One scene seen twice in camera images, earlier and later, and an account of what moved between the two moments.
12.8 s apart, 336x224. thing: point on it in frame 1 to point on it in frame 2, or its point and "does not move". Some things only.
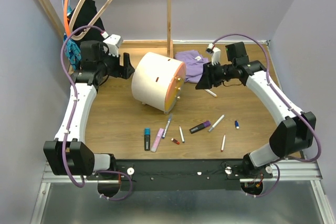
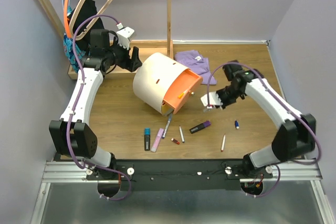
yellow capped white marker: [211, 93] to [179, 97]
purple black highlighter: [200, 127] does not move
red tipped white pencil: [223, 142] does not move
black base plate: [179, 175] does not move
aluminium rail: [292, 171] does not move
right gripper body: [221, 73] to [228, 95]
